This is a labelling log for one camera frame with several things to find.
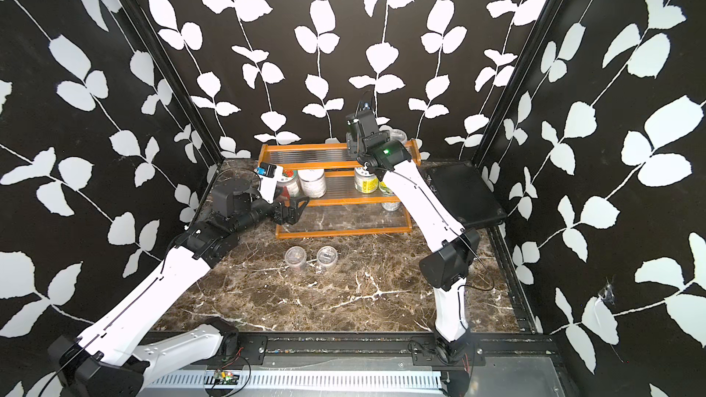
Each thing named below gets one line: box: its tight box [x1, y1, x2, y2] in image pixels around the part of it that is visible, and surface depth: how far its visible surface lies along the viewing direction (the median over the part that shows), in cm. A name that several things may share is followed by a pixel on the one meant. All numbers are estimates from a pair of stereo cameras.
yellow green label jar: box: [353, 167, 379, 194], surface depth 89 cm
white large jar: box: [297, 168, 328, 200], surface depth 85 cm
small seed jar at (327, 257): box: [316, 245, 339, 270], surface depth 88 cm
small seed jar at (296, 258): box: [284, 245, 308, 272], surface depth 88 cm
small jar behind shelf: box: [381, 202, 400, 212], surface depth 103 cm
